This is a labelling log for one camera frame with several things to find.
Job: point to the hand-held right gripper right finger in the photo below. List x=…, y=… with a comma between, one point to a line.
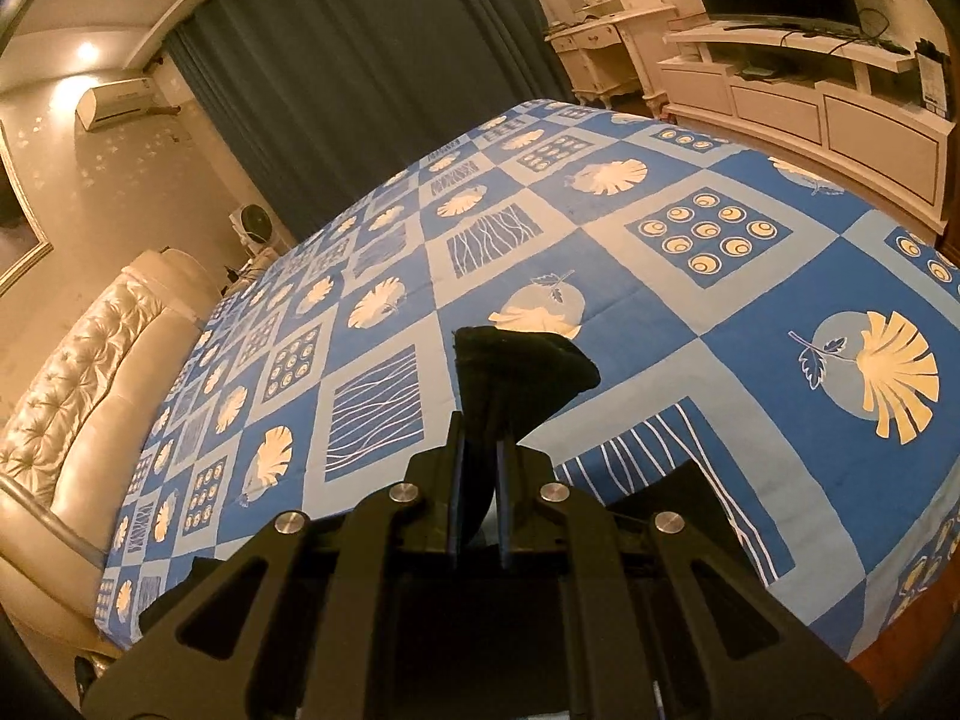
x=505, y=499

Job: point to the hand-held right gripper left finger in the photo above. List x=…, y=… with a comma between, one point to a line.
x=456, y=499

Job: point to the black pants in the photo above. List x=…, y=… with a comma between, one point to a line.
x=517, y=375

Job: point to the blue patterned bed sheet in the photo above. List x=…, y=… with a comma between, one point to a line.
x=615, y=262

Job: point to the small white desk fan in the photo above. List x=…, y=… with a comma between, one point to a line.
x=255, y=225

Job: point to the cream tufted leather headboard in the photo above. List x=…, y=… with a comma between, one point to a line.
x=90, y=382

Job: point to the grey metal bed pipe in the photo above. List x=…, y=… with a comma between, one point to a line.
x=45, y=514

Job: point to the dark blue curtain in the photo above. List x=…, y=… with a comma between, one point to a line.
x=352, y=67

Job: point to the cream vanity table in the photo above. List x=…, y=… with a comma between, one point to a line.
x=600, y=52

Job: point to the cream television cabinet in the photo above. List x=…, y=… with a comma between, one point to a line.
x=810, y=112

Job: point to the black set-top box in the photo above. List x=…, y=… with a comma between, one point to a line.
x=761, y=73

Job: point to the round ceiling light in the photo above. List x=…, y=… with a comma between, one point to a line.
x=88, y=51

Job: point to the white paper label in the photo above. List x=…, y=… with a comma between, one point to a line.
x=931, y=75

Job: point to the framed wall picture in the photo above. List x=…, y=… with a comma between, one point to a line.
x=19, y=225

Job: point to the white wall air conditioner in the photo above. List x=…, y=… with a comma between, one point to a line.
x=116, y=101

